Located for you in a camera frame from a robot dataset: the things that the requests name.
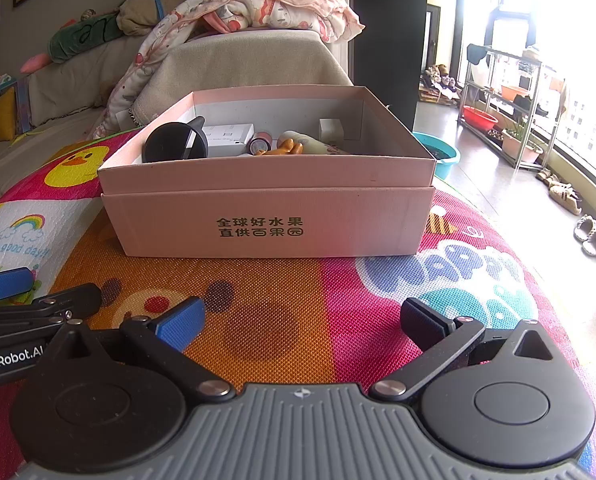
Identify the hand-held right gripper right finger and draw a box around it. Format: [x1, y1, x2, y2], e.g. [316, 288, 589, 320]
[369, 297, 574, 404]

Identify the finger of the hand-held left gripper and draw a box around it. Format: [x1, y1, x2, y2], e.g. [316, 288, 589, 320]
[0, 282, 103, 353]
[0, 266, 41, 306]

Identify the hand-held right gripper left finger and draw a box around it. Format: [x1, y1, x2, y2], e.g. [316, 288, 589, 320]
[45, 296, 236, 404]

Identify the pink cardboard box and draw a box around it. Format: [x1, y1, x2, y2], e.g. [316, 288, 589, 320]
[97, 85, 436, 259]

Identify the black funnel-shaped nozzle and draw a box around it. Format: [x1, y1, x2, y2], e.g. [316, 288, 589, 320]
[142, 116, 209, 163]

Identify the orange squirrel toy figure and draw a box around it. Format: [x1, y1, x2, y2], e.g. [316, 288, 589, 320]
[254, 140, 304, 157]

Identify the colourful play mat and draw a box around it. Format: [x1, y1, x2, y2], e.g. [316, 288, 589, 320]
[0, 127, 596, 480]

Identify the teal basin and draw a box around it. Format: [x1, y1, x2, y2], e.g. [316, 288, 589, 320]
[412, 131, 460, 180]

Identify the potted green plant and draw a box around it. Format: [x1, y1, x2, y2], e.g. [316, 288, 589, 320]
[500, 120, 546, 165]

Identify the red basin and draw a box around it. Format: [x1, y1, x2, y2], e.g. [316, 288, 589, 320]
[462, 105, 500, 131]

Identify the white power adapter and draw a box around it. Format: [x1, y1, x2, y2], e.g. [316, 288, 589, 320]
[319, 118, 343, 143]

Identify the metal rack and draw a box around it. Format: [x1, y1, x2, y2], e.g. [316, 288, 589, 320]
[457, 47, 566, 170]

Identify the pile of shoes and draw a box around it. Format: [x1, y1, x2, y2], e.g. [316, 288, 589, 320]
[420, 64, 461, 106]

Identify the green plush toy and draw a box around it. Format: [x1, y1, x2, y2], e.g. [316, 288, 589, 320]
[20, 7, 124, 75]

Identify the beige sofa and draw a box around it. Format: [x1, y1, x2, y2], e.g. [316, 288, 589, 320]
[0, 0, 354, 221]

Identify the beige pillow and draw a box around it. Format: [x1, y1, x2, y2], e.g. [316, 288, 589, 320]
[117, 0, 239, 37]

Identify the pink printed blanket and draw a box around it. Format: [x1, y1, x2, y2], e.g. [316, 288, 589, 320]
[85, 0, 366, 141]

